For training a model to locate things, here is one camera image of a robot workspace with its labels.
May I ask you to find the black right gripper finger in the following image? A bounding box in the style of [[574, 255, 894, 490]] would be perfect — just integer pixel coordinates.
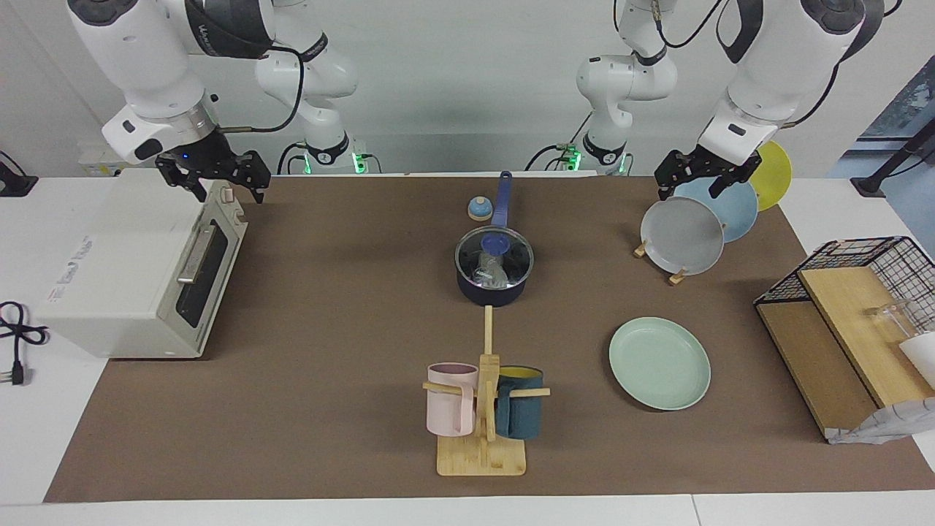
[[245, 151, 272, 206], [175, 174, 210, 203]]

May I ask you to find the glass lid with blue knob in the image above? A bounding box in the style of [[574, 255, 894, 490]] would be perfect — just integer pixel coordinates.
[[454, 226, 535, 288]]

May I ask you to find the clear plastic bag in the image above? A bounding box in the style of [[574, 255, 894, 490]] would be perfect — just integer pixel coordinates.
[[473, 252, 510, 287]]

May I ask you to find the light blue plate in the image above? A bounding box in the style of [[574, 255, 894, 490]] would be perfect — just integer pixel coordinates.
[[673, 178, 760, 243]]

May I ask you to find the grey plate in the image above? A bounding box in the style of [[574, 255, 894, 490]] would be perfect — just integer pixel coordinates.
[[641, 197, 725, 276]]

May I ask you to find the yellow plate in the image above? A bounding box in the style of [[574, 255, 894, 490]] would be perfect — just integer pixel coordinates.
[[749, 140, 793, 213]]

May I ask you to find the wooden plate rack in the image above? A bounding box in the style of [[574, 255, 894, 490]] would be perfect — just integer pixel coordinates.
[[633, 240, 689, 286]]

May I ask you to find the mint green plate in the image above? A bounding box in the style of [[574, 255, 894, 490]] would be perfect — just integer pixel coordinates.
[[608, 316, 711, 411]]

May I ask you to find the white toaster oven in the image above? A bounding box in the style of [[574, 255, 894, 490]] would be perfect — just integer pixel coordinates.
[[35, 169, 249, 359]]

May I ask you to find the dark blue saucepan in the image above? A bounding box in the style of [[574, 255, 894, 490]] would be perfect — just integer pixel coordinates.
[[454, 172, 535, 308]]

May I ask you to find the black angled stand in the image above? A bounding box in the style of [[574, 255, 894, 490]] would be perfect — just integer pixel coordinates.
[[851, 117, 935, 197]]

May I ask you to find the light bamboo board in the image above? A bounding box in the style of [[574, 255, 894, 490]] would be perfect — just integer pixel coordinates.
[[798, 267, 935, 408]]

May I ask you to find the clear glass cup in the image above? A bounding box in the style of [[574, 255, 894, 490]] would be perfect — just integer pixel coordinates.
[[866, 300, 915, 346]]

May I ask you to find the brown table mat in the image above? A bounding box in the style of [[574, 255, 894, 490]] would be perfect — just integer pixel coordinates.
[[44, 174, 935, 503]]

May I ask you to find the white cup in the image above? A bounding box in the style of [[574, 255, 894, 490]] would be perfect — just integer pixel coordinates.
[[898, 332, 935, 389]]

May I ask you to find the teal mug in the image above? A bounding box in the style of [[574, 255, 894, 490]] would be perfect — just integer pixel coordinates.
[[495, 365, 545, 440]]

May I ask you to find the pink mug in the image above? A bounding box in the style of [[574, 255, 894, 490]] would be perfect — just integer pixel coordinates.
[[427, 363, 480, 438]]

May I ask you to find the wooden mug tree stand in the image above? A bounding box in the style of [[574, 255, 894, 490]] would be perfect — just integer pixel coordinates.
[[422, 305, 551, 477]]

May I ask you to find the black base cable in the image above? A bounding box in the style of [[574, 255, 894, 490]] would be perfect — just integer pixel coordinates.
[[277, 141, 309, 176], [526, 110, 594, 173]]

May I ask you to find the white wall power strip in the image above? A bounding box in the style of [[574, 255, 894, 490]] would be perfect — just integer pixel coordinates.
[[79, 142, 134, 178]]

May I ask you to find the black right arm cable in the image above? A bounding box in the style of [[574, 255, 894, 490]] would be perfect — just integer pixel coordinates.
[[218, 44, 305, 134]]

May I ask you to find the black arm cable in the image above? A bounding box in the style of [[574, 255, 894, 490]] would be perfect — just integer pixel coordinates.
[[778, 62, 842, 129], [218, 44, 305, 134]]

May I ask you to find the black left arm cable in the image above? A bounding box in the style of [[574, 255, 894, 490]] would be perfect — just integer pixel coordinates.
[[778, 62, 842, 129]]

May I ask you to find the black clamp mount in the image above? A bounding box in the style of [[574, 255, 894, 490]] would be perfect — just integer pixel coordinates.
[[0, 150, 39, 197]]

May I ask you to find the black wire basket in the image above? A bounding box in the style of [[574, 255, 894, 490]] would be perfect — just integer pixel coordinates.
[[754, 236, 935, 334]]

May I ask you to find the black power cable with plug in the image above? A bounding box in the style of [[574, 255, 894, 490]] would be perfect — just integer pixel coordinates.
[[0, 301, 49, 386]]

